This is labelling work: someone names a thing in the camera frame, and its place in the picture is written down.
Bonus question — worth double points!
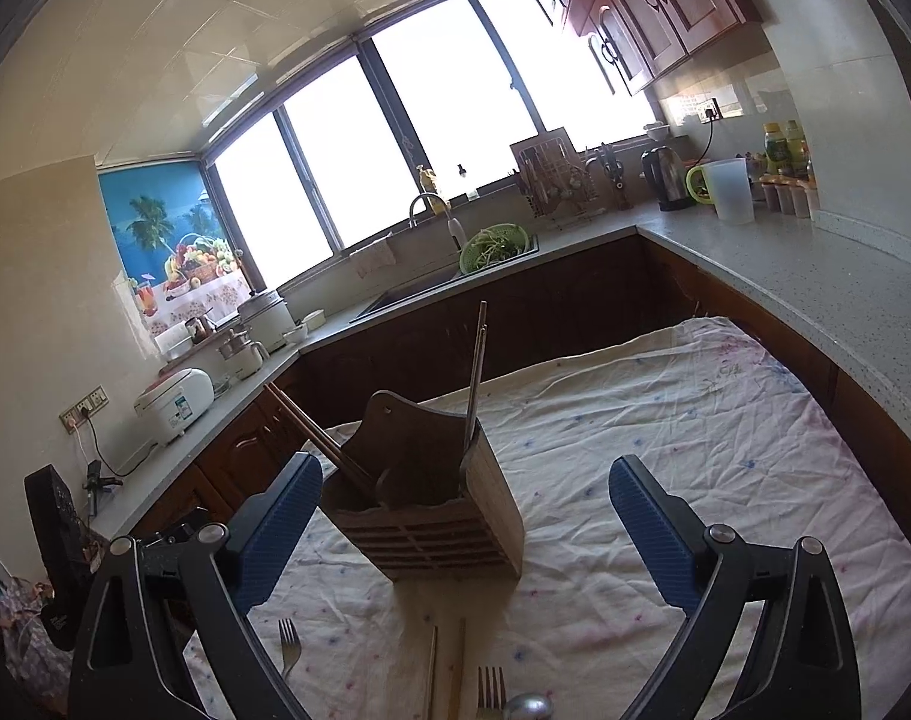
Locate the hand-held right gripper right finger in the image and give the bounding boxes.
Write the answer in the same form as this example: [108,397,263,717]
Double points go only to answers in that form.
[609,455,861,720]

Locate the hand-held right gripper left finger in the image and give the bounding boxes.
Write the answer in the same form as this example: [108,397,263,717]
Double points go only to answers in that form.
[69,452,325,720]

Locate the wooden utensil holder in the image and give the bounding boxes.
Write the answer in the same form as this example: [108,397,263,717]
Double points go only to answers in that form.
[321,390,527,582]

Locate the metal chopstick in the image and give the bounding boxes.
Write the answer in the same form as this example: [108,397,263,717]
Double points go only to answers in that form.
[423,624,440,720]
[462,301,490,455]
[464,324,488,455]

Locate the small black tripod gadget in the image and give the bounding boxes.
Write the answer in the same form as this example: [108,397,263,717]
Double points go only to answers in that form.
[84,460,116,518]

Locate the floral cloth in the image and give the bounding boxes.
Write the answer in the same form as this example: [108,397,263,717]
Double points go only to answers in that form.
[0,577,74,698]

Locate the large metal fork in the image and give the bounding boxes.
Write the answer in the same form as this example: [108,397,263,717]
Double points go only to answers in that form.
[277,619,304,680]

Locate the white dotted tablecloth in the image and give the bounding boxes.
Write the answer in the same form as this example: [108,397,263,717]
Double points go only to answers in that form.
[181,315,911,720]

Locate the white rice cooker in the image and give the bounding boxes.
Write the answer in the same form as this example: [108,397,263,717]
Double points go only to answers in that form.
[134,367,217,447]

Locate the small white electric pot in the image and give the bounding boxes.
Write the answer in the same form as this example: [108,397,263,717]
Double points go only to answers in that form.
[217,330,269,383]

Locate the metal spoon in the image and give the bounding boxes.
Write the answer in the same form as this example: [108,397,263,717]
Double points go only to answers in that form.
[502,694,555,720]

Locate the tall white cooker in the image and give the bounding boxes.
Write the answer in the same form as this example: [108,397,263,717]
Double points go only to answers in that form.
[237,289,299,353]

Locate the white container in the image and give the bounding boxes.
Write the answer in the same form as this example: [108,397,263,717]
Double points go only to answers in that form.
[155,321,194,361]

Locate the small metal fork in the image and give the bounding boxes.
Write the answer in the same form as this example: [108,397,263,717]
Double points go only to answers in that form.
[476,666,507,720]

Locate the wooden base cabinets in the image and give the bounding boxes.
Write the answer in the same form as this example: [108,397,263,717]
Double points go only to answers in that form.
[136,236,911,586]

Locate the kitchen sink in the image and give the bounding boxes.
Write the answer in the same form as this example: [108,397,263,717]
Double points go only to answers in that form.
[348,236,542,325]

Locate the hanging dish cloth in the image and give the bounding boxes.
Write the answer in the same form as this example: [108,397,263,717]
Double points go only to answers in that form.
[348,236,398,278]

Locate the grey kitchen countertop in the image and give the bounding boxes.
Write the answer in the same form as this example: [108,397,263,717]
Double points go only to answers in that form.
[88,202,911,541]

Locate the green colander with vegetables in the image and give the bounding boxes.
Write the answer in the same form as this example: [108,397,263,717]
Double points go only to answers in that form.
[459,223,539,276]

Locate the chrome faucet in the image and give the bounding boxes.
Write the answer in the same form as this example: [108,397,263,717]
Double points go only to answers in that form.
[408,193,467,252]

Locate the translucent measuring jug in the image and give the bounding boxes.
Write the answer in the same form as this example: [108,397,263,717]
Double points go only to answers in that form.
[701,157,756,226]

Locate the green cup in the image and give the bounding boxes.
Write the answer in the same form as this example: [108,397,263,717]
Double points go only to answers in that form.
[685,165,718,205]

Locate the steel electric kettle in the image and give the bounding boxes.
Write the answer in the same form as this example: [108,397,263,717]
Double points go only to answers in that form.
[641,146,696,212]

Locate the spice jar set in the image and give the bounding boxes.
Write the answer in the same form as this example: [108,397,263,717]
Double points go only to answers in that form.
[759,174,820,220]

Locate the dish rack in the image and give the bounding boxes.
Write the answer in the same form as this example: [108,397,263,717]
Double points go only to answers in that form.
[509,127,606,230]

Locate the yellow green bottle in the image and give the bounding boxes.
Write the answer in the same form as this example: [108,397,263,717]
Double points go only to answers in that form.
[761,122,795,179]
[783,120,813,181]

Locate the kitchen window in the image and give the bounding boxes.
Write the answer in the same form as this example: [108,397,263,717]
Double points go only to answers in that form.
[200,0,659,293]

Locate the black power cable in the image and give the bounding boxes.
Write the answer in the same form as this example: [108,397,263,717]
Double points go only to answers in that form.
[88,412,158,482]

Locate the wall socket strip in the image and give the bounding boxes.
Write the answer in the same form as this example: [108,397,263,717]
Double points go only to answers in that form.
[59,385,110,428]

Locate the beach and fruit wall poster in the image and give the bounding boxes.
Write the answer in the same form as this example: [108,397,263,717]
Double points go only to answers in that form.
[97,157,254,338]

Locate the wooden wall cabinets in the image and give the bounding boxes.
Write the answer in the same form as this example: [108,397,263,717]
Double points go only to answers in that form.
[492,0,763,98]

